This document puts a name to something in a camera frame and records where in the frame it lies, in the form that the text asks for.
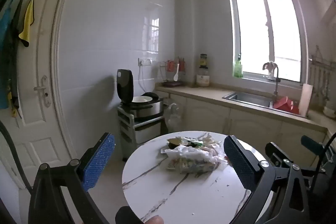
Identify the clear jar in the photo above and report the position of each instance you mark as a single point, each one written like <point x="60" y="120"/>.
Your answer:
<point x="203" y="79"/>

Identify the dark hanging cloth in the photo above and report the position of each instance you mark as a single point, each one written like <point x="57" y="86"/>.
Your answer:
<point x="14" y="61"/>

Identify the person's left hand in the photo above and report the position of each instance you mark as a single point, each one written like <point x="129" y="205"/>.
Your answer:
<point x="154" y="220"/>

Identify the steel kitchen sink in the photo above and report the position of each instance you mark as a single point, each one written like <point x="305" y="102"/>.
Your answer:
<point x="249" y="99"/>

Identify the clear hanging plastic bag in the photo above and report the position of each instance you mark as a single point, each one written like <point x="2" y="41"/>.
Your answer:
<point x="173" y="116"/>

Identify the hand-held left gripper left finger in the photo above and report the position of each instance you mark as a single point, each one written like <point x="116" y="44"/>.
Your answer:
<point x="98" y="161"/>

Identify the white rice spoon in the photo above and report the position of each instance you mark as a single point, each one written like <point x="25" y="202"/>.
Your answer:
<point x="176" y="77"/>

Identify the white storage cart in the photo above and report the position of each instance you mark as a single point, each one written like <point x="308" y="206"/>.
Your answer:
<point x="147" y="132"/>

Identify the white panelled door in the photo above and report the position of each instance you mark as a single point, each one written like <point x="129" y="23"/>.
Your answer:
<point x="39" y="121"/>

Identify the white bowl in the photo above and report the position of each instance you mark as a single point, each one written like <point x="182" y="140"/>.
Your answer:
<point x="330" y="111"/>

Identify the red plastic bag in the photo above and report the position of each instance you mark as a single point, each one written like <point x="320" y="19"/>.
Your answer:
<point x="284" y="106"/>

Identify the cream kitchen cabinets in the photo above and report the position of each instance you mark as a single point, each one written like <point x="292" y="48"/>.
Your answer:
<point x="210" y="119"/>

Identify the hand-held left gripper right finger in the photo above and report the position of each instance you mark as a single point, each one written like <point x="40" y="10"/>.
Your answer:
<point x="237" y="161"/>

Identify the metal wall rack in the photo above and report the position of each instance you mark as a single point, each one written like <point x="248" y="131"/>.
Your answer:
<point x="319" y="74"/>

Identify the pale cutting board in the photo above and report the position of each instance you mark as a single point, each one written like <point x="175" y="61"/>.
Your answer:
<point x="305" y="100"/>

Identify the white plastic bag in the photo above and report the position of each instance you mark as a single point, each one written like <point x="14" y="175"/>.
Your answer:
<point x="191" y="151"/>

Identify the pale cloth on faucet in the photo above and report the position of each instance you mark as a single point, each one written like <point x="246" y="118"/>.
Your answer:
<point x="270" y="65"/>

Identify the red hanging utensil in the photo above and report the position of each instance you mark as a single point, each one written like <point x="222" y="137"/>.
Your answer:
<point x="170" y="65"/>
<point x="182" y="64"/>

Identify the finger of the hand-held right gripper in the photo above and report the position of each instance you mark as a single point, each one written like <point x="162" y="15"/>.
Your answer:
<point x="311" y="142"/>
<point x="273" y="150"/>

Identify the green dish soap bottle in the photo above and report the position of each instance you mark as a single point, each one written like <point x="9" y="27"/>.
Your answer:
<point x="238" y="69"/>

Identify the blue hanging cloth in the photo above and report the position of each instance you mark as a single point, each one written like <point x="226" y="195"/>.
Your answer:
<point x="4" y="29"/>

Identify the white wall socket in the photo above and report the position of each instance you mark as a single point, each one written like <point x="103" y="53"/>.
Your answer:
<point x="145" y="61"/>

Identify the dark bottle with yellow label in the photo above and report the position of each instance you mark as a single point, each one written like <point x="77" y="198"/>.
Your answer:
<point x="203" y="61"/>

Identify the black and silver rice cooker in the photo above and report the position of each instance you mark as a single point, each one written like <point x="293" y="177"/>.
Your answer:
<point x="147" y="108"/>

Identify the yellow hanging cloth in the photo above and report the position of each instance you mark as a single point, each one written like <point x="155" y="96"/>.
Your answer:
<point x="27" y="22"/>

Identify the kitchen window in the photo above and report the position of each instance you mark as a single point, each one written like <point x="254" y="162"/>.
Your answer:
<point x="278" y="29"/>

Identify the crumpled cream paper wrapper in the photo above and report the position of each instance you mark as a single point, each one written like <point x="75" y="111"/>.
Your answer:
<point x="210" y="141"/>

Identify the metal sink faucet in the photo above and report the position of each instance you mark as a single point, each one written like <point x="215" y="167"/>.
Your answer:
<point x="276" y="82"/>

